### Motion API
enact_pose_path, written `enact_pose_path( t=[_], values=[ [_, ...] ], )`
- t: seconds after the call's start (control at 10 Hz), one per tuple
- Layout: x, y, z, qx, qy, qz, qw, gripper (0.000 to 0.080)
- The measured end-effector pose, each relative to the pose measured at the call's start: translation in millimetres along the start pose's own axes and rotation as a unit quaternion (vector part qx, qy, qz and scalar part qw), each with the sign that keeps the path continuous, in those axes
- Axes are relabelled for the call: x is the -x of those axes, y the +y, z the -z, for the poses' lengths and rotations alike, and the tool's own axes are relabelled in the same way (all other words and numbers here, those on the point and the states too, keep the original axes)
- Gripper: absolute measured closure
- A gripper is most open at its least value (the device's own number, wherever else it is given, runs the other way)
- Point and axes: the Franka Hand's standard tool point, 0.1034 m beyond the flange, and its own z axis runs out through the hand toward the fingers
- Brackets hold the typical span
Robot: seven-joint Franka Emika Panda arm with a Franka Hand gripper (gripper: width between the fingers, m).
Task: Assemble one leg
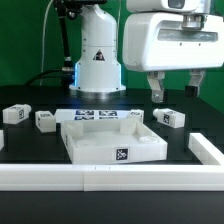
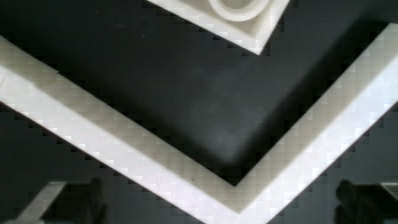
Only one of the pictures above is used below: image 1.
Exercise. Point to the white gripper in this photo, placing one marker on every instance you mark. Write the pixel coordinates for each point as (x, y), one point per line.
(156, 42)

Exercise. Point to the white square tabletop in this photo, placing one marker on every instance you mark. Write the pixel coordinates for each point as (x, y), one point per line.
(111, 141)

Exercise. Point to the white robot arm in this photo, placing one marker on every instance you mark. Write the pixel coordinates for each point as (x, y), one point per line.
(98, 72)

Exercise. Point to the white marker sheet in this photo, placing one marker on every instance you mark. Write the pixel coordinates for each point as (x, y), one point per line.
(88, 114)

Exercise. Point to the white right fence wall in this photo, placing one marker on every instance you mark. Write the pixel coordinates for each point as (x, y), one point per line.
(204, 150)

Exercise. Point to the white fence wall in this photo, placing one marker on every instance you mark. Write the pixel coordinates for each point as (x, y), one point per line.
(204, 150)
(39, 177)

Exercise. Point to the white front fence wall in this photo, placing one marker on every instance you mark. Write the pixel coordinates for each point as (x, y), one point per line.
(39, 177)

